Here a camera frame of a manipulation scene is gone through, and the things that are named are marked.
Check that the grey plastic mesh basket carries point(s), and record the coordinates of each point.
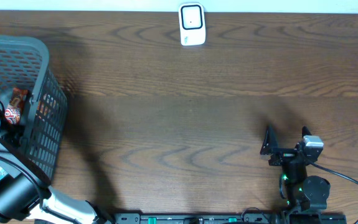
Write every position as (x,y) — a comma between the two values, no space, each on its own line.
(24,64)

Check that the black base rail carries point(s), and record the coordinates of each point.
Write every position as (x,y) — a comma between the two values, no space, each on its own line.
(247,218)

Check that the red Top chocolate bar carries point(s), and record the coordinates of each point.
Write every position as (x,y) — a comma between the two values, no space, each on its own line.
(16,105)

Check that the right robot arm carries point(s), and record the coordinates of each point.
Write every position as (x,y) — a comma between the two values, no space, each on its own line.
(303,192)

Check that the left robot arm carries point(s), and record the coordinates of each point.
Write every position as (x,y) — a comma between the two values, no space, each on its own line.
(26,193)

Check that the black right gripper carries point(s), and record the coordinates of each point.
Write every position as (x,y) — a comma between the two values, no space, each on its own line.
(283,154)

